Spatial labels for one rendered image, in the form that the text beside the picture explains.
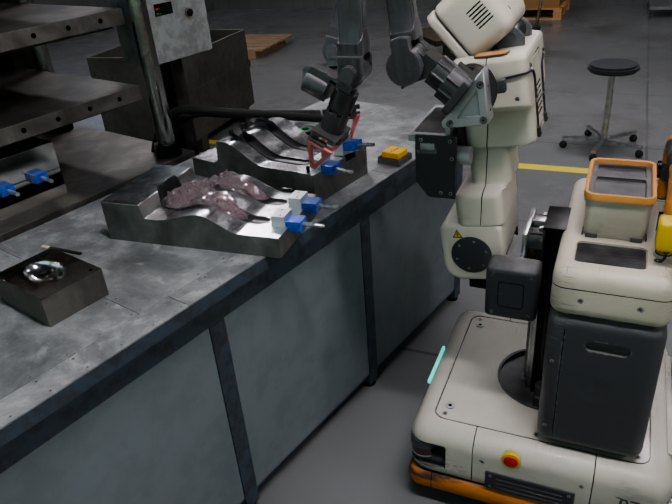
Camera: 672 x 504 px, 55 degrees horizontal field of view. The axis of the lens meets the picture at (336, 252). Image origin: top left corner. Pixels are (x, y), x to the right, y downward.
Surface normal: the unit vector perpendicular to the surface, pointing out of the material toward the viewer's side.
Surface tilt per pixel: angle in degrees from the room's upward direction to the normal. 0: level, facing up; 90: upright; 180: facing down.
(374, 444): 0
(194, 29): 90
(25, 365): 0
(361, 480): 0
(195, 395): 90
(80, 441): 90
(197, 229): 90
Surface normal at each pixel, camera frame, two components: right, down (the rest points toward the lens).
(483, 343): -0.07, -0.87
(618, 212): -0.39, 0.51
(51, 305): 0.80, 0.24
